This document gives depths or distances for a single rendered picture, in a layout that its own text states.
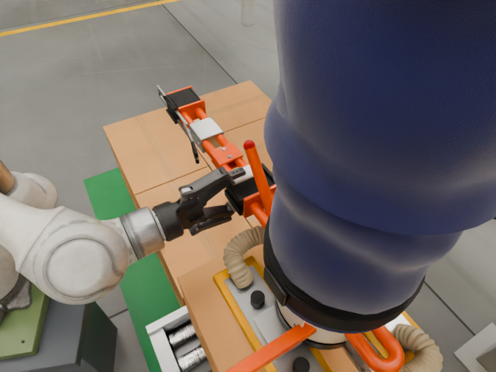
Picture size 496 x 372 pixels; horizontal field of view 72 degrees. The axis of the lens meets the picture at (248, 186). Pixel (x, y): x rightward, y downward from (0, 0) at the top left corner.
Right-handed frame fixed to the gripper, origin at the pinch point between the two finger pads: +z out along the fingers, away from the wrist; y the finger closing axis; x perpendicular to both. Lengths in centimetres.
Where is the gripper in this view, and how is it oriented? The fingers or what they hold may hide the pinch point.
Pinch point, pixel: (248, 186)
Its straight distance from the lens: 74.1
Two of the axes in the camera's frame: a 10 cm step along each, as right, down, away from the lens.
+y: -0.1, 6.6, 7.5
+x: 5.1, 6.5, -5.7
